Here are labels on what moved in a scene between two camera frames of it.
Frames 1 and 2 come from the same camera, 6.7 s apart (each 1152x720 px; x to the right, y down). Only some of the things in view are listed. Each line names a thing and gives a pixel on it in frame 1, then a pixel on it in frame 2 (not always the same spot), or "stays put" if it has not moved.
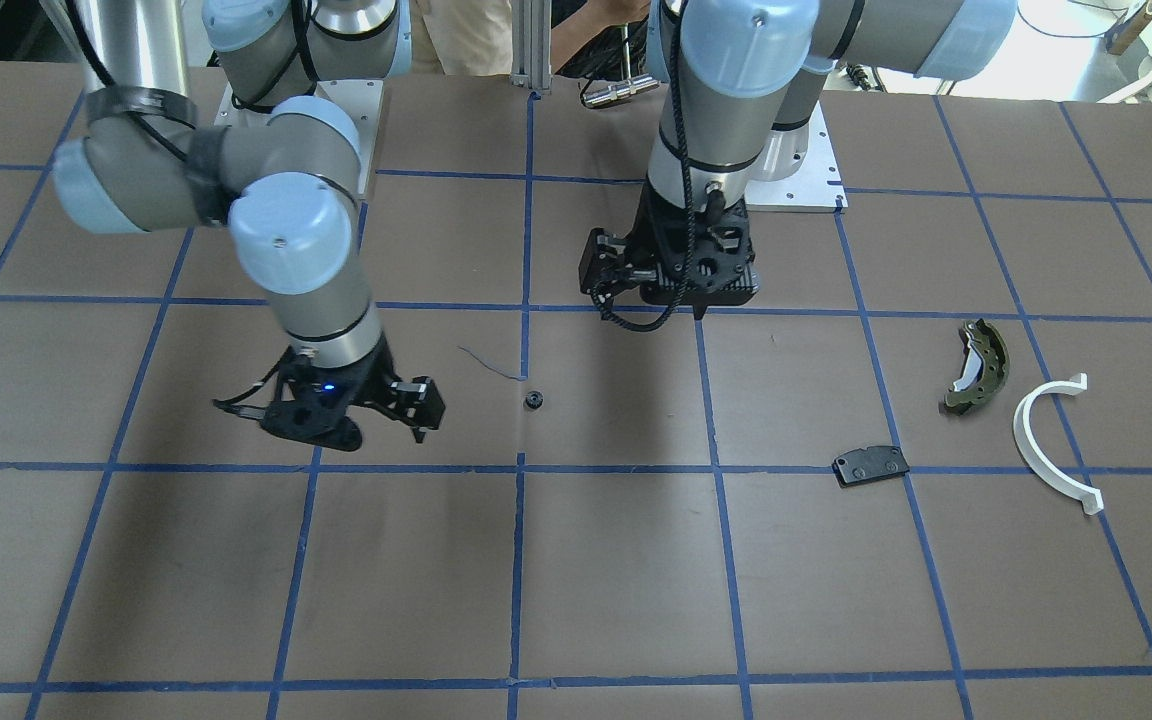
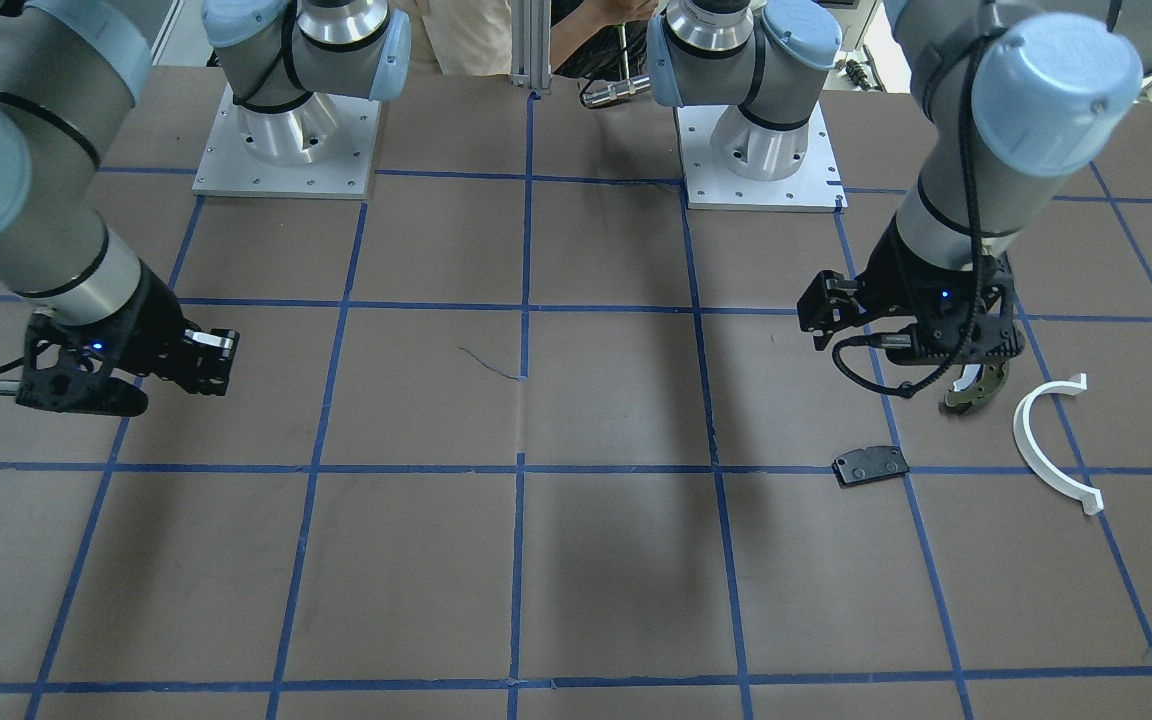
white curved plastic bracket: [1089, 498] stays put
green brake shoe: [985, 366] stays put
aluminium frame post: [531, 44] stays put
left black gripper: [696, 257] -> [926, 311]
